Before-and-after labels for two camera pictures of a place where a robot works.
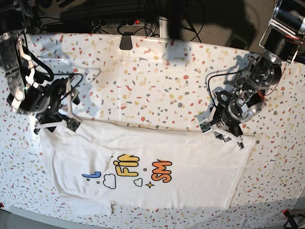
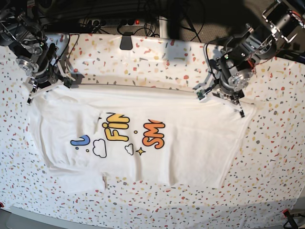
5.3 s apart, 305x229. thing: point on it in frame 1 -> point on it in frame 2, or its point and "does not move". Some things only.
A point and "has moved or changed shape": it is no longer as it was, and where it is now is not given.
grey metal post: x=163 y=26 does not move
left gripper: x=60 y=96 -> x=39 y=72
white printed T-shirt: x=104 y=166 has moved or changed shape
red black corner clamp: x=291 y=221 does not move
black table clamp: x=126 y=42 does not move
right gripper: x=228 y=117 -> x=231 y=86
